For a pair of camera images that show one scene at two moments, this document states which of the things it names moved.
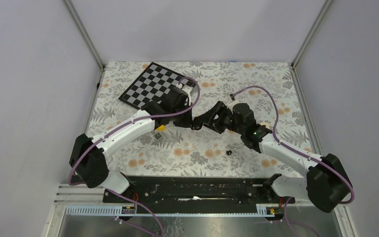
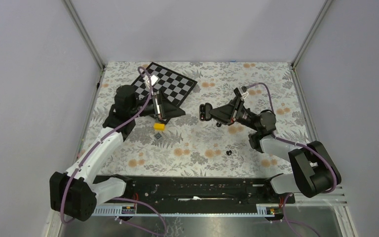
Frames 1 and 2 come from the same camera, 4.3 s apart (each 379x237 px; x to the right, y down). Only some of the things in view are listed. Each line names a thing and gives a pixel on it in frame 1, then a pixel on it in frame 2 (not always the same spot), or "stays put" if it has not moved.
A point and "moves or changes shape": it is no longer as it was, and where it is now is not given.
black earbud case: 196,124 moves or changes shape
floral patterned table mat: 178,151 stays put
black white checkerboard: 154,82 stays put
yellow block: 162,128 stays put
